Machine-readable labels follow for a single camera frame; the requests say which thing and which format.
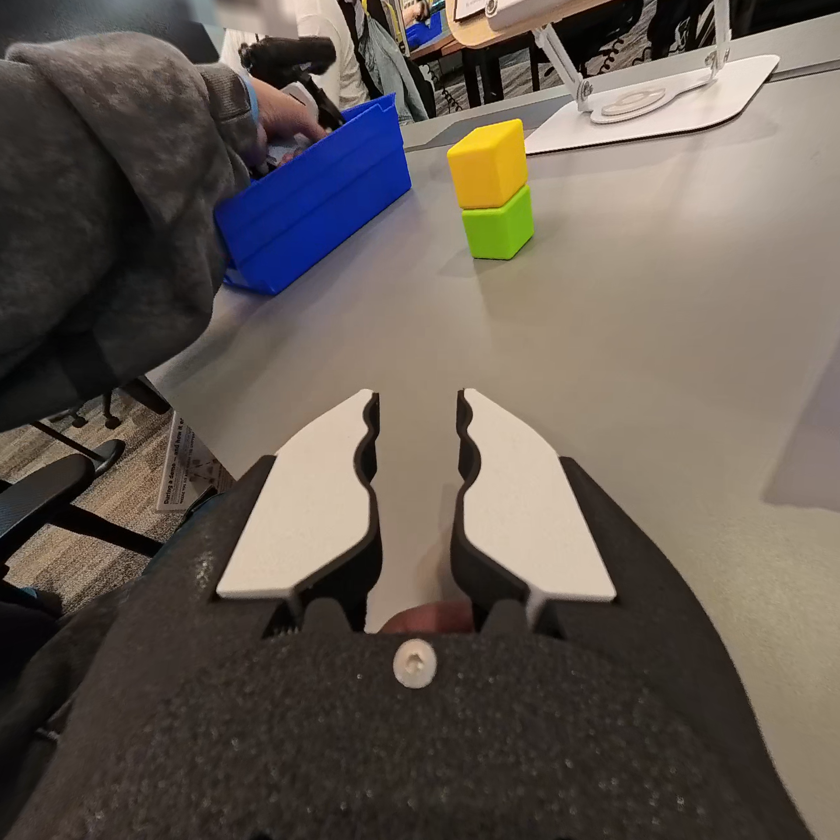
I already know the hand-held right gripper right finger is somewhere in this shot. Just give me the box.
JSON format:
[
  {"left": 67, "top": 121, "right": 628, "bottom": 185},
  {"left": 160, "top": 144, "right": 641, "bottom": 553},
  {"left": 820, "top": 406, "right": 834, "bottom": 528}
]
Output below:
[{"left": 449, "top": 387, "right": 618, "bottom": 634}]

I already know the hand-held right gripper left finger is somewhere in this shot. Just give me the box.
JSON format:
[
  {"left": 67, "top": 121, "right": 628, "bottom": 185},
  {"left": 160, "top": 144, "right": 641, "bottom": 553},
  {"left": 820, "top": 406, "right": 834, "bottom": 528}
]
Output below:
[{"left": 215, "top": 388, "right": 384, "bottom": 632}]

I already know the blue plastic bin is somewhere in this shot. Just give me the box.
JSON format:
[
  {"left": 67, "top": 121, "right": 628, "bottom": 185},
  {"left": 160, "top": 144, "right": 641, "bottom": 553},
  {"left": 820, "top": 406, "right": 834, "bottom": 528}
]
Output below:
[
  {"left": 403, "top": 16, "right": 448, "bottom": 53},
  {"left": 213, "top": 92, "right": 413, "bottom": 296}
]

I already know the yellow cube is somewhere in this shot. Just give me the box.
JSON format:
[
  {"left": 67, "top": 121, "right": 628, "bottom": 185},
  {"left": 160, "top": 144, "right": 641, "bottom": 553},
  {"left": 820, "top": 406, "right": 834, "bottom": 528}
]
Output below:
[{"left": 448, "top": 118, "right": 529, "bottom": 211}]

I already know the green cube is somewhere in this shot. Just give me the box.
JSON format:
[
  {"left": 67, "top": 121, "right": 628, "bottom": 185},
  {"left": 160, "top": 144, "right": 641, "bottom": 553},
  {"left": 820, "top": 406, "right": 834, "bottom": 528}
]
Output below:
[{"left": 461, "top": 185, "right": 534, "bottom": 261}]

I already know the person's left forearm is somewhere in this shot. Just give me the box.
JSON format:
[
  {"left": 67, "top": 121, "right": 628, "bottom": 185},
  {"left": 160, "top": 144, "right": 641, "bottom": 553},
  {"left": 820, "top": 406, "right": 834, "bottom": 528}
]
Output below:
[{"left": 0, "top": 31, "right": 266, "bottom": 434}]

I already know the grey desk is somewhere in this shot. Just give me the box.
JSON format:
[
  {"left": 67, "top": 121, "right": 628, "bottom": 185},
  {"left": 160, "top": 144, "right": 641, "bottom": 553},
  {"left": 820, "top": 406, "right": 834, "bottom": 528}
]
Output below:
[{"left": 147, "top": 13, "right": 840, "bottom": 840}]

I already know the person's left hand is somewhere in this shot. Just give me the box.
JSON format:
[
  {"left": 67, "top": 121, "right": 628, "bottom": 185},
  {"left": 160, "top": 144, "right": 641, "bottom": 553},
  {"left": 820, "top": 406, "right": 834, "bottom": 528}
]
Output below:
[{"left": 251, "top": 75, "right": 330, "bottom": 158}]

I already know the grey jacket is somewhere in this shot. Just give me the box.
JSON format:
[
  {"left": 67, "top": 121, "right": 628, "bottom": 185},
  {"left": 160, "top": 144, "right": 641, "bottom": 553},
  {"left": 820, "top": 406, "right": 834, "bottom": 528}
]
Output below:
[{"left": 357, "top": 13, "right": 431, "bottom": 126}]

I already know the printed instruction poster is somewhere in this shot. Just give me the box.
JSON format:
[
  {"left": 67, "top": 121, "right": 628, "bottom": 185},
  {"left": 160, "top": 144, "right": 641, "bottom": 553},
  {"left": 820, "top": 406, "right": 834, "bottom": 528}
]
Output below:
[{"left": 156, "top": 412, "right": 237, "bottom": 511}]

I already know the wooden document stand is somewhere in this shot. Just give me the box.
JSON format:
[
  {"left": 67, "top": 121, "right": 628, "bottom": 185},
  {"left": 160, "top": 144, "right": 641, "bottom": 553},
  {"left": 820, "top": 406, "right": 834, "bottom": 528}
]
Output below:
[{"left": 446, "top": 0, "right": 782, "bottom": 157}]

